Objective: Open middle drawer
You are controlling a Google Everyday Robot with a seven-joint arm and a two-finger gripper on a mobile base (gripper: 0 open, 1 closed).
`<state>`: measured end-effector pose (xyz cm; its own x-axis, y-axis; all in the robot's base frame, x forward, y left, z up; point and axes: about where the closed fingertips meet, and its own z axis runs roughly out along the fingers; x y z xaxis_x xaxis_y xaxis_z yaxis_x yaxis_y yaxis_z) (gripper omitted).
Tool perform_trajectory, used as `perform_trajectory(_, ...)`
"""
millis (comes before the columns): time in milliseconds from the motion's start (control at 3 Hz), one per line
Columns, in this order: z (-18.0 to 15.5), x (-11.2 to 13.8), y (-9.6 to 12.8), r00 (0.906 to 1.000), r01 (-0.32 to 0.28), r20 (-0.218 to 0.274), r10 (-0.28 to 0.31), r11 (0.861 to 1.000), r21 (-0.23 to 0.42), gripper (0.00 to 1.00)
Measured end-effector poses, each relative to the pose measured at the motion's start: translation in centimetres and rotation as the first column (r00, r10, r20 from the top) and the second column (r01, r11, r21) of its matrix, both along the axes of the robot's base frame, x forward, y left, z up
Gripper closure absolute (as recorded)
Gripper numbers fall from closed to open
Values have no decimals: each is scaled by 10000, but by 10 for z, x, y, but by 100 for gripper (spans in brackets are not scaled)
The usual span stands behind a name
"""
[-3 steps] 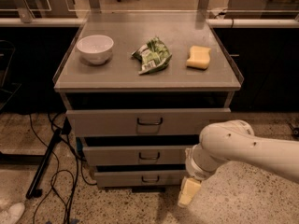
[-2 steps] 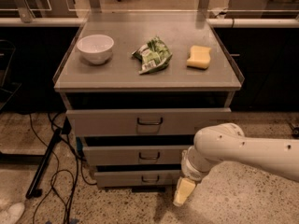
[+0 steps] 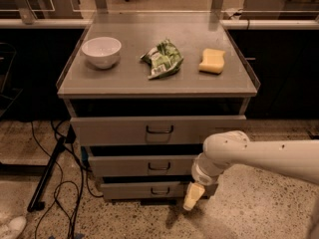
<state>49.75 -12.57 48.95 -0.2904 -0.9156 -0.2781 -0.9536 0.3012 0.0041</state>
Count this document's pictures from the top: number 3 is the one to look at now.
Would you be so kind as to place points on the grey drawer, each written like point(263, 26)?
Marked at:
point(144, 190)
point(141, 165)
point(151, 130)

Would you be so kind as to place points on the yellow taped gripper finger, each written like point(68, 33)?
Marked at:
point(193, 194)

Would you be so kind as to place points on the grey drawer cabinet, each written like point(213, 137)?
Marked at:
point(144, 90)

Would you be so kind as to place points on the black metal floor bar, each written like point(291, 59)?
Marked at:
point(35, 203)

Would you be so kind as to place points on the green crumpled chip bag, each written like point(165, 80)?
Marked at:
point(164, 59)

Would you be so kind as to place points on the white gripper wrist block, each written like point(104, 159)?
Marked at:
point(203, 177)

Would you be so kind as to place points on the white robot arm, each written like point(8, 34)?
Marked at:
point(294, 158)

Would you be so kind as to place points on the yellow sponge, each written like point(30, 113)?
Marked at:
point(212, 61)

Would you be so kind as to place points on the white shoe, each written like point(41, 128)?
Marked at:
point(13, 229)

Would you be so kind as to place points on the white horizontal rail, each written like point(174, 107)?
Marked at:
point(227, 24)

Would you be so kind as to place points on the white ceramic bowl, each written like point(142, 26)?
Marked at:
point(102, 52)

